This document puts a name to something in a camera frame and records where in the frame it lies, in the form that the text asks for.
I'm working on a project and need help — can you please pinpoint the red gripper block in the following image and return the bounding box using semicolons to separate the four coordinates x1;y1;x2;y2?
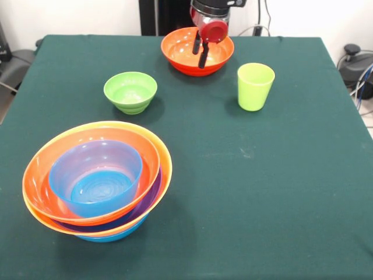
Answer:
189;7;228;69

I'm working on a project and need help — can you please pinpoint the red plastic bowl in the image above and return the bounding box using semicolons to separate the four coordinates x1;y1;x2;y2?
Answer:
160;26;235;77
22;127;161;227

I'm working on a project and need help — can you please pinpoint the green plastic cup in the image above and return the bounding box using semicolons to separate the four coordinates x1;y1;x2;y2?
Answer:
237;62;276;112

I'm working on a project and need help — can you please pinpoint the green plastic bowl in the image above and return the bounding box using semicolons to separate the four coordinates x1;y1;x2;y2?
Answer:
103;71;158;115

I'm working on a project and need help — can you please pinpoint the large orange plastic bowl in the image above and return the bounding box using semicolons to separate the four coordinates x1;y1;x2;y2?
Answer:
23;121;173;237

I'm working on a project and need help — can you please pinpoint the purple plastic bowl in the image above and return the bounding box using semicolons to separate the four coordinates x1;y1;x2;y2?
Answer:
54;167;163;234

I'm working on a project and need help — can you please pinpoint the small blue plastic bowl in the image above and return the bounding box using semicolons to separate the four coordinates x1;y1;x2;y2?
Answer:
48;139;143;219

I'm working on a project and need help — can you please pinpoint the medium blue plastic bowl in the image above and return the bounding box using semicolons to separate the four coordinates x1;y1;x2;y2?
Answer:
75;212;151;243

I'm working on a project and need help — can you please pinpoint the dark green tablecloth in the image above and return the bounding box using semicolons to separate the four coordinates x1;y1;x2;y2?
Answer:
0;34;373;280

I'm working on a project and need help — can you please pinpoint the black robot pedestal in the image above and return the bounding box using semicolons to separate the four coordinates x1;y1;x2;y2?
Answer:
139;0;231;37

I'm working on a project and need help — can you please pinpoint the wall cable with plug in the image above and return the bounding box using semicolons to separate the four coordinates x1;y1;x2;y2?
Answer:
237;0;273;37

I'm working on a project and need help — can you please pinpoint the cable tangle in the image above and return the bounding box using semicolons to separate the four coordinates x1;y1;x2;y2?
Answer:
349;64;373;117

